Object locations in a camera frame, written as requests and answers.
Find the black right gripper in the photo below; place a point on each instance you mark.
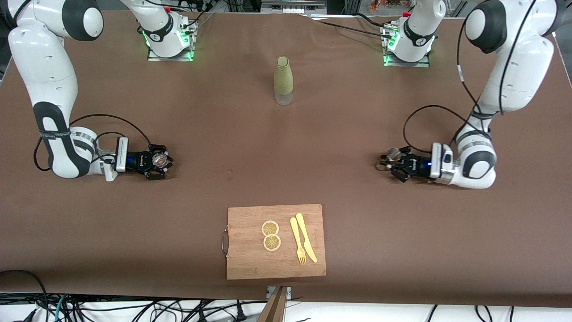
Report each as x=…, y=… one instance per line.
x=139, y=160

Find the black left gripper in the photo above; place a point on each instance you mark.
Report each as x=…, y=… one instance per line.
x=414, y=166

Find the small clear glass cup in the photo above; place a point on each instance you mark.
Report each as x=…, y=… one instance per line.
x=158, y=159

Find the metal double jigger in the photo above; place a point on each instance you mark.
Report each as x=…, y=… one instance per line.
x=394, y=153

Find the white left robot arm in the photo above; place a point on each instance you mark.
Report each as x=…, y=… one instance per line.
x=514, y=58

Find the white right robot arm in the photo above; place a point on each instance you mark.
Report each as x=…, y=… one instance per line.
x=44, y=67

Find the brown table cover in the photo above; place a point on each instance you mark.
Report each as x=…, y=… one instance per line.
x=268, y=179

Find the yellow plastic knife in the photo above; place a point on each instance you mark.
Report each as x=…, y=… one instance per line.
x=306, y=239

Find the yellow plastic fork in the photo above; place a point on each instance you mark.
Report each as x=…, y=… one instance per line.
x=296, y=233

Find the lemon slice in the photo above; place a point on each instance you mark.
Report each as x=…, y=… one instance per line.
x=271, y=243
x=270, y=228

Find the wooden cutting board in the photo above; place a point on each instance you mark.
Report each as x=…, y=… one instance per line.
x=250, y=259

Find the green sleeved glass bottle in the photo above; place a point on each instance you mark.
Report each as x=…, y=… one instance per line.
x=283, y=80

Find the wooden beam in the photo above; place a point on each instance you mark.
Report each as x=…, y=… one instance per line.
x=275, y=311

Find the grey metal rack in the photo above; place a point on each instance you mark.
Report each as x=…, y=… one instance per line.
x=292, y=6

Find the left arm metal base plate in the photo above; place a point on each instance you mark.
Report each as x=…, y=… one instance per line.
x=389, y=60

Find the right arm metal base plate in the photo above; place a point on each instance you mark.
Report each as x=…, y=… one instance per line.
x=190, y=44

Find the metal bracket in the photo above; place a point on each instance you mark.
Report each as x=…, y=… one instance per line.
x=287, y=291

